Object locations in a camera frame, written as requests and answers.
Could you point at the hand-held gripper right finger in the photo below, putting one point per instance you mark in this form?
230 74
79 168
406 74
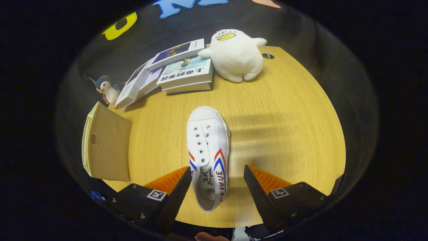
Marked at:
259 197

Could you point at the black table grommet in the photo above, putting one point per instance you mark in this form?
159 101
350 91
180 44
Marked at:
267 56

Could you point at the penguin plush toy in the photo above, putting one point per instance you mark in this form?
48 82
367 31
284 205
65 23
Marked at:
108 88

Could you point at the dark thick book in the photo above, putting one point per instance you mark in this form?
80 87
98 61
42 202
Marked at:
190 87

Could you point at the blue night photo book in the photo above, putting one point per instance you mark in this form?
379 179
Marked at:
180 52

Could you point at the pale blue cover book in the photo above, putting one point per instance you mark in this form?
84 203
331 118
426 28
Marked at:
187 72

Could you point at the portrait cover book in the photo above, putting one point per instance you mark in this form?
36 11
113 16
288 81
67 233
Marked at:
128 92

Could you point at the plain white book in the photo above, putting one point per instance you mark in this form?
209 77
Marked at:
150 78

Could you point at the white canvas shoe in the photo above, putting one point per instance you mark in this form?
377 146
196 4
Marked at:
205 134

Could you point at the white duck plush toy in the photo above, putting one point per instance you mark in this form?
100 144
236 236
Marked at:
234 57

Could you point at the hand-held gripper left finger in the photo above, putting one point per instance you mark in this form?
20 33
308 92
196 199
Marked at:
175 201

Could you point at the blue cloth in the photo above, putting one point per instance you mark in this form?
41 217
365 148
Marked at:
97 195

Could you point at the beige fabric storage box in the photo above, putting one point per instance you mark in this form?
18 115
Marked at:
110 147

